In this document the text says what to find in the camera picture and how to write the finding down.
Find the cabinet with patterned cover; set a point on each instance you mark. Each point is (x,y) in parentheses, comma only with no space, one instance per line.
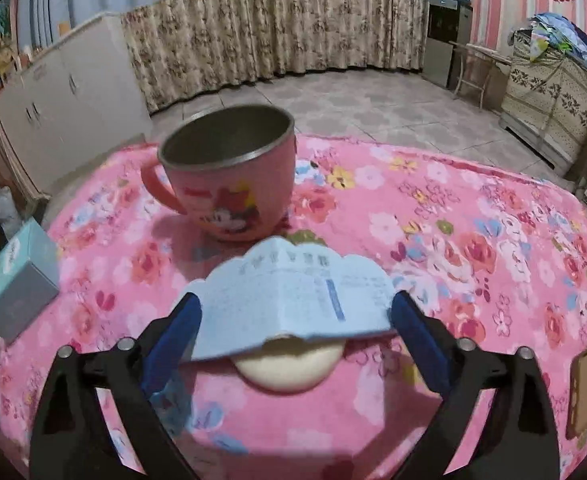
(548,105)

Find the light blue paper wrapper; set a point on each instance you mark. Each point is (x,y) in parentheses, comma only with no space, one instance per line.
(283,300)

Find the light blue small box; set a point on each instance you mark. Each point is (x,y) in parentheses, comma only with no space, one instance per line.
(20,285)

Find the cream round disc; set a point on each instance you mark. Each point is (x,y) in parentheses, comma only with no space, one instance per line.
(286,367)

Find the pile of clothes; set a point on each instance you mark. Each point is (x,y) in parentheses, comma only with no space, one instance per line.
(568,40)

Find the blue curtain with floral hem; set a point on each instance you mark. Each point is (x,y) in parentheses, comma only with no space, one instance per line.
(273,45)

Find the white plastic bag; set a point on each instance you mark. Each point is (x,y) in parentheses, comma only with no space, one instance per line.
(5,212)

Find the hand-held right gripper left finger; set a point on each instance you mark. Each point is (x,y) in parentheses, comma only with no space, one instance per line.
(171,345)

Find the grey water dispenser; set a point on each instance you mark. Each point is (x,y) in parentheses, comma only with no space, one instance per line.
(443,45)

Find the white cabinet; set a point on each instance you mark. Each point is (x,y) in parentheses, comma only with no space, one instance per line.
(73,105)

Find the pink floral blanket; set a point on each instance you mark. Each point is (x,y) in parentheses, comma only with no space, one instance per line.
(423,240)

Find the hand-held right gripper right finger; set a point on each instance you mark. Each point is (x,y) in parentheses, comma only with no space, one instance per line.
(421,345)

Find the folding metal table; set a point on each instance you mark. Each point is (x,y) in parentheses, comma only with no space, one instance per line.
(478,55)

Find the pink cartoon cup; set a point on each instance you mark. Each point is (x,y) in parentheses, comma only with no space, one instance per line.
(233,185)

